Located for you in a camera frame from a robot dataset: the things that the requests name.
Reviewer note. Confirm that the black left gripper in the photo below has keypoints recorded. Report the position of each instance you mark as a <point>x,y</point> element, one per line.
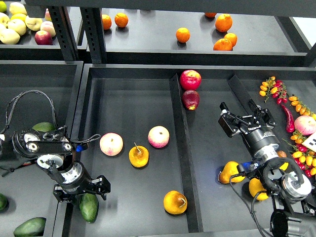
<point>75,181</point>

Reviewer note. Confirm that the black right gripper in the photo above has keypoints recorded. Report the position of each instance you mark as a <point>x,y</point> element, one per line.
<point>258,136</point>

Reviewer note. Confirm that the green avocado tray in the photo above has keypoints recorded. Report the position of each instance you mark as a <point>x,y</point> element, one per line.
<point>88,205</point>
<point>44,127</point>

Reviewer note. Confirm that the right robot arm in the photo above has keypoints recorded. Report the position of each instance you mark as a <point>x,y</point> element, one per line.
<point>281,178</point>

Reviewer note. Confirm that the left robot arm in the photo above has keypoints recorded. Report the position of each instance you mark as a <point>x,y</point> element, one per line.
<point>53,152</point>

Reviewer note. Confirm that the yellow pear lying right tray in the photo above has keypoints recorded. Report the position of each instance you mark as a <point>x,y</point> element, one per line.
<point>229,170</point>

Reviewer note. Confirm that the green avocado bottom left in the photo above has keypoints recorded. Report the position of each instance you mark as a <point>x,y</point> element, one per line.
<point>33,227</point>

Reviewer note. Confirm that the yellow pear with stem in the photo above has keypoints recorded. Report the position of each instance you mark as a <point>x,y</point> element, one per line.
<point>138,156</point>

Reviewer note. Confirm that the yellow pear low right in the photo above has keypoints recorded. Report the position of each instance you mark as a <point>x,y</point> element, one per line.
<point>254,187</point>

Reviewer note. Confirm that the cherry tomato bunch top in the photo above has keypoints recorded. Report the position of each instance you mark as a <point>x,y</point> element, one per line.
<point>273,88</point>

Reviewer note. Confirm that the red chili pepper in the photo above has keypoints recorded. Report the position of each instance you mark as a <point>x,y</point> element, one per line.
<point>289,120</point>

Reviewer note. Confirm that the pink apple left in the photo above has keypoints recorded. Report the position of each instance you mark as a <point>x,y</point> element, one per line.
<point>111,144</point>

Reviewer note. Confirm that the pink apple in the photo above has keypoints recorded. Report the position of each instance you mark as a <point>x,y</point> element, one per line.
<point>306,125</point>
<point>111,144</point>
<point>158,136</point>

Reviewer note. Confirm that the pink apple far right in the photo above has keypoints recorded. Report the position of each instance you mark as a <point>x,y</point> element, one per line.
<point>306,125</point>

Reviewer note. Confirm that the dark red apple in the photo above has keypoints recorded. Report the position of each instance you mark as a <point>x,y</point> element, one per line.
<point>190,99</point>

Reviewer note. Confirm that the bright red apple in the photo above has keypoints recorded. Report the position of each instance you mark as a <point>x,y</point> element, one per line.
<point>190,80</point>

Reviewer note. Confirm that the orange front right shelf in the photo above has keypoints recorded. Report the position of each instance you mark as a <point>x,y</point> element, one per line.
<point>223,45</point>

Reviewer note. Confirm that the black centre tray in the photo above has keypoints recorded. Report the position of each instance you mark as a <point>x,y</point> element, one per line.
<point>130,100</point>

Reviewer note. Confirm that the black tray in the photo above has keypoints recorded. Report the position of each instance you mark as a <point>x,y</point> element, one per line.
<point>50,85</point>
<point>130,100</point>

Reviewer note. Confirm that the black left tray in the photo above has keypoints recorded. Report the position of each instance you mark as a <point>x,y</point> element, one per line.
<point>50,85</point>

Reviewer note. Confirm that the large orange right shelf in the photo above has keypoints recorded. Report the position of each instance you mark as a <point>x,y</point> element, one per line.
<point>223,23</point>

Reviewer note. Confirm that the orange centre shelf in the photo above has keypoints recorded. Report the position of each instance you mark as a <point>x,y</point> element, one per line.
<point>183,35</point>

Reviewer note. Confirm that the red apple on shelf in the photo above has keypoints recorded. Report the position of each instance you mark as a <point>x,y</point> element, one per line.
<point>43,38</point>

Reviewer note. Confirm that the orange leftmost shelf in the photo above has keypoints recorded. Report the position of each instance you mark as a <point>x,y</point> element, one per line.
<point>107,22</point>

